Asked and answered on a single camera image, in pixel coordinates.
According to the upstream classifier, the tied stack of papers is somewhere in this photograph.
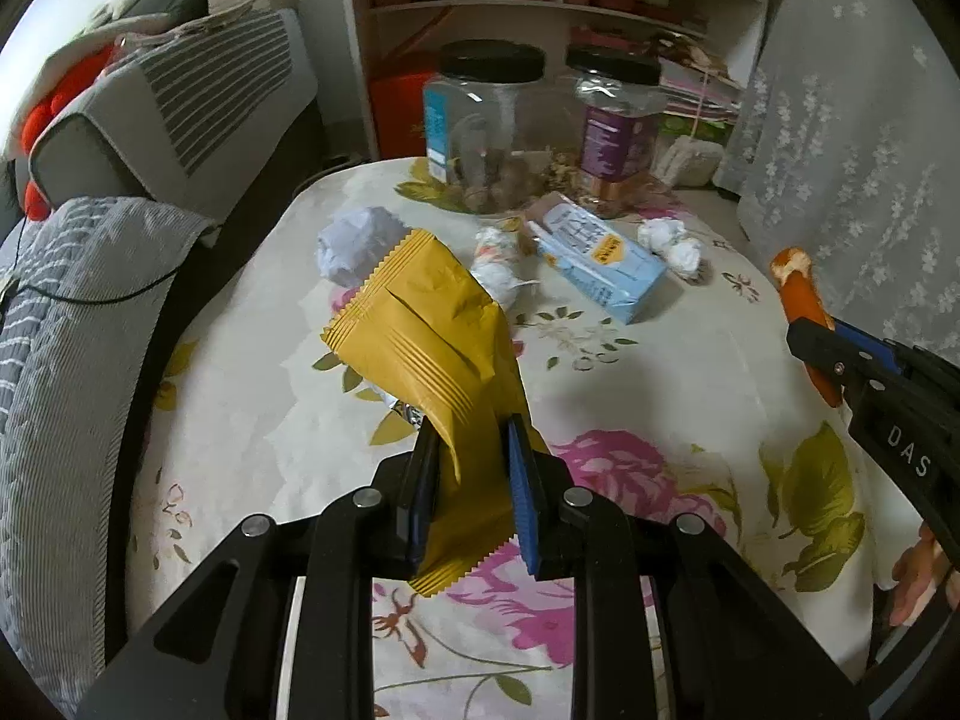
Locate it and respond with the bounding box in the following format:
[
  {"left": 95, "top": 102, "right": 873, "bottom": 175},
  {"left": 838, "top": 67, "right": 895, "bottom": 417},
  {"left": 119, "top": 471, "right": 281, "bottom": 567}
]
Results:
[{"left": 647, "top": 31, "right": 742, "bottom": 145}]

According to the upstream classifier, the white tissue wad pair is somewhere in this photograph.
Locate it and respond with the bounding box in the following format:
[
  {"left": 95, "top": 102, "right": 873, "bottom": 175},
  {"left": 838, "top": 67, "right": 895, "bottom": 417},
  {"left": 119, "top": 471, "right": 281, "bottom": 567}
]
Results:
[{"left": 636, "top": 216, "right": 703, "bottom": 283}]

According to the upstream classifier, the clear jar with nuts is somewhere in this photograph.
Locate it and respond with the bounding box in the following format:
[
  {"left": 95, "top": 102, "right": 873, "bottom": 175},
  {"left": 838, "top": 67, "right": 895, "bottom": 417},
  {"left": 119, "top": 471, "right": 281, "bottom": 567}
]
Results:
[{"left": 423, "top": 39, "right": 550, "bottom": 215}]

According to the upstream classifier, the red gift box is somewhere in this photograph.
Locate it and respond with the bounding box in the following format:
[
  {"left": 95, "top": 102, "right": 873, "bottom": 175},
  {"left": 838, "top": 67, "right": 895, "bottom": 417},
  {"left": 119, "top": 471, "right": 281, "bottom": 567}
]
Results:
[{"left": 368, "top": 52, "right": 438, "bottom": 160}]

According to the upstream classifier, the white paper ball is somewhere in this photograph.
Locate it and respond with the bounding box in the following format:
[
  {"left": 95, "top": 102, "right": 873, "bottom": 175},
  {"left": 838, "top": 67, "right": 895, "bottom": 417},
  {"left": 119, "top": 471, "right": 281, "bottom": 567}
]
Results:
[{"left": 316, "top": 206, "right": 410, "bottom": 289}]

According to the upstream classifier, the grey striped sofa cushion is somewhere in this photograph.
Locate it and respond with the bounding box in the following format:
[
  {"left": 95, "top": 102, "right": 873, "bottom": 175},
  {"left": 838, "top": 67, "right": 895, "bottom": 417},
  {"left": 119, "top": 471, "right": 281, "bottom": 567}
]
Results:
[{"left": 29, "top": 10, "right": 317, "bottom": 221}]

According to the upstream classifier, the yellow snack wrapper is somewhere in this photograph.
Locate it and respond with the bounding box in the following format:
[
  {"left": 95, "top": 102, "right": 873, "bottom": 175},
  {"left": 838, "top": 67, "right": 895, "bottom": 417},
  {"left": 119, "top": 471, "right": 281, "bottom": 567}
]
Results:
[{"left": 320, "top": 229, "right": 532, "bottom": 598}]

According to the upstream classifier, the white fluffy cloth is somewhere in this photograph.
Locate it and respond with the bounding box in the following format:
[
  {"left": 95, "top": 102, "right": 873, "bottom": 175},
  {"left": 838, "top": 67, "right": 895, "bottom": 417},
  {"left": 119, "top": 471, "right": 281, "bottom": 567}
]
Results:
[{"left": 652, "top": 135, "right": 724, "bottom": 188}]

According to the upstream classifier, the white lace curtain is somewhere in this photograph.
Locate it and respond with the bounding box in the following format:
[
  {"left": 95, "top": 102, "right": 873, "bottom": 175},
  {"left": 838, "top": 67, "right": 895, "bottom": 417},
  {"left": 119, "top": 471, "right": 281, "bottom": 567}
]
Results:
[{"left": 718, "top": 0, "right": 958, "bottom": 361}]

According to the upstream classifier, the light blue milk carton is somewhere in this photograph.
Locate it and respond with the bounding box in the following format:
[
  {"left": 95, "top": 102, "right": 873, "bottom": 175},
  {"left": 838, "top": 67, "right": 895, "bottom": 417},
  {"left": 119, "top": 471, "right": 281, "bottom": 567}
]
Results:
[{"left": 523, "top": 192, "right": 667, "bottom": 323}]

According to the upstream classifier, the purple label nut jar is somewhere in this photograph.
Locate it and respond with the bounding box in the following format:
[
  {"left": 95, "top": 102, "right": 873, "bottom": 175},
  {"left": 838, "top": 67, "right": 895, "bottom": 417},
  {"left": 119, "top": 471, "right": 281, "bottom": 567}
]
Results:
[{"left": 566, "top": 44, "right": 667, "bottom": 218}]

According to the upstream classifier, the rolled white tissue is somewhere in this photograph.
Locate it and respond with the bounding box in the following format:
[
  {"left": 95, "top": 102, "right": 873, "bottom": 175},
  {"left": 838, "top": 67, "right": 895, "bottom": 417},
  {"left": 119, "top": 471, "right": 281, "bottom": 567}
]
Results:
[{"left": 470, "top": 226, "right": 535, "bottom": 312}]

